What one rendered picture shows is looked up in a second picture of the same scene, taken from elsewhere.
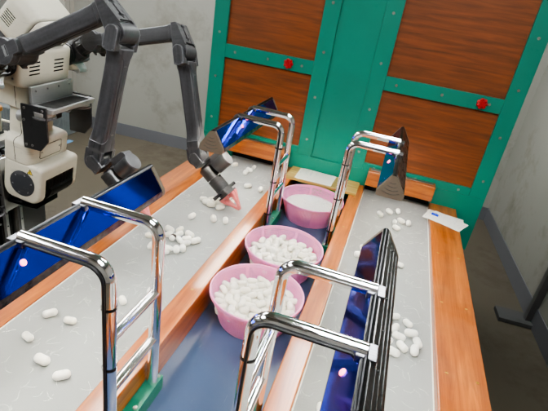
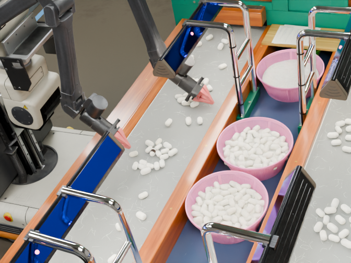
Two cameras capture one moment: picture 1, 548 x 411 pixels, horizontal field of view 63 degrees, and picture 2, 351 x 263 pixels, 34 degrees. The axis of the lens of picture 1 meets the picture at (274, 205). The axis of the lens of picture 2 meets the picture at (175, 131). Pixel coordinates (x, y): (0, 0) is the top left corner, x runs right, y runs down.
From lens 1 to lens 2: 0.73 m
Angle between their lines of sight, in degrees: 23
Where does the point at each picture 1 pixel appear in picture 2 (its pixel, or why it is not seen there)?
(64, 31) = (14, 11)
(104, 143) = (73, 94)
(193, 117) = (147, 29)
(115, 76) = (63, 42)
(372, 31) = not seen: outside the picture
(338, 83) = not seen: outside the picture
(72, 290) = (81, 223)
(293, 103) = not seen: outside the picture
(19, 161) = (14, 99)
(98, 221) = (77, 201)
